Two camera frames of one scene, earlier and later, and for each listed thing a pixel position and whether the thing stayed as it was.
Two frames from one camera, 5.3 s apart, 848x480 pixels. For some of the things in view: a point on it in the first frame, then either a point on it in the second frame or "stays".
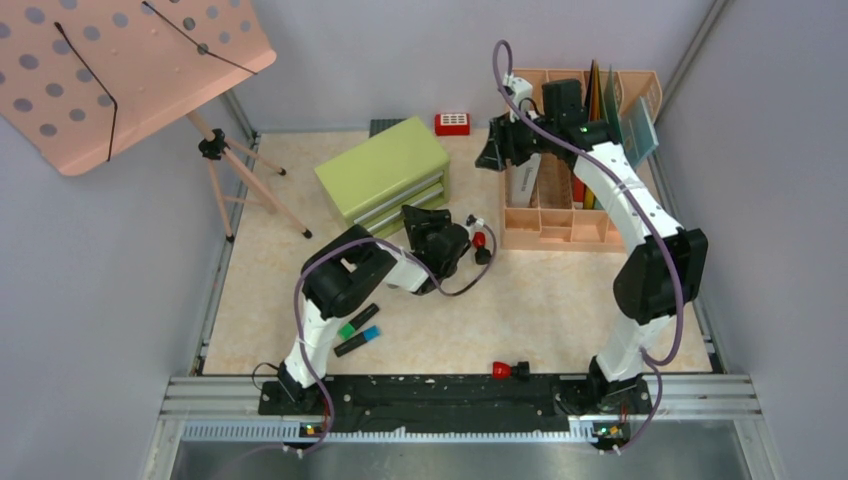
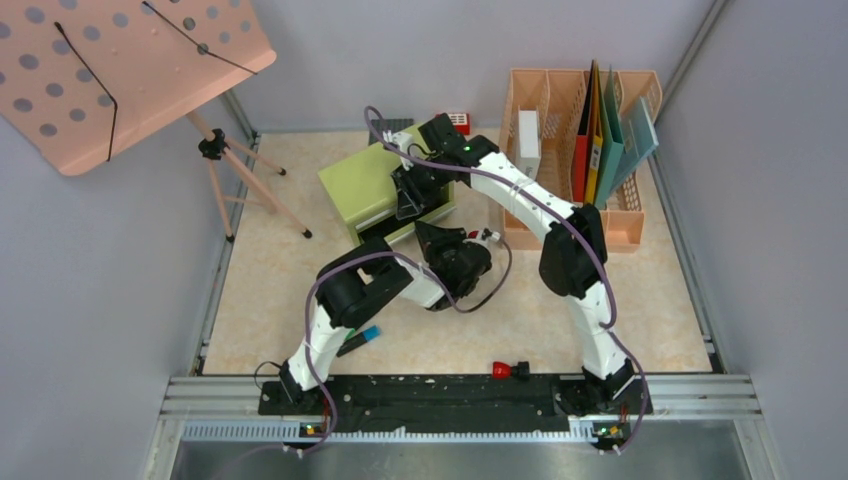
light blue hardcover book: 637,132 stays
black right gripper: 502,144 -> 406,181
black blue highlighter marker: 366,336 stays
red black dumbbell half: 503,371 stays
